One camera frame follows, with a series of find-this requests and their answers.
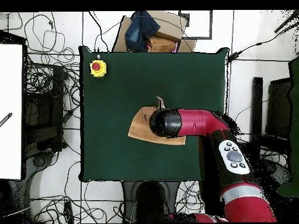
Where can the tan terry towel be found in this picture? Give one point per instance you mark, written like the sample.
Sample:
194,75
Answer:
140,128

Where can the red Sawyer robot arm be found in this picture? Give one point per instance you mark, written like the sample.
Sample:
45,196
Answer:
198,121

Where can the dark green table cloth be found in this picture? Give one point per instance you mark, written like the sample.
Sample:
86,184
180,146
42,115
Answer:
294,116
116,158

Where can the yellow emergency stop button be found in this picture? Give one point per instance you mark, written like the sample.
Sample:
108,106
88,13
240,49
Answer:
98,68

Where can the orange folded cloth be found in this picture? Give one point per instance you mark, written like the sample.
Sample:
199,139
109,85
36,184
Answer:
162,44

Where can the blue denim jeans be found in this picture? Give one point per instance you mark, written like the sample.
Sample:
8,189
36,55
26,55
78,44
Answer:
140,30

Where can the black floor stand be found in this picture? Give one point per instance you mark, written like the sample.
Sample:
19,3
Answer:
257,105
57,93

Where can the brown cardboard box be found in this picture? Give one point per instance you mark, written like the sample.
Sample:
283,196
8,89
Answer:
170,25

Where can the gray floor leg black knob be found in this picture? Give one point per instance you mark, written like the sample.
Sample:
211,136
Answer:
278,172
38,161

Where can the black power strip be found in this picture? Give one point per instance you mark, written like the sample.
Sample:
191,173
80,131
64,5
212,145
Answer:
69,212

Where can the white rectangular panel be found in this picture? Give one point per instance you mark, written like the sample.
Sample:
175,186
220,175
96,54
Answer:
10,112

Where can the black striped rod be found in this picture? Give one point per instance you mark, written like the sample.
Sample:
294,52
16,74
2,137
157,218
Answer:
5,119

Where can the black pole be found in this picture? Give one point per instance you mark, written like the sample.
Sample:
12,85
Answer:
286,22

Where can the gray pedestal foot black knob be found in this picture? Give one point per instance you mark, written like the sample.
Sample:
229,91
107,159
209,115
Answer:
128,198
174,193

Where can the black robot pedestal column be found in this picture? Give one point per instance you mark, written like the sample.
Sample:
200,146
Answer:
150,200

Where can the black rectangular frame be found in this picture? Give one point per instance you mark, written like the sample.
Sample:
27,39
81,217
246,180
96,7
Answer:
198,37

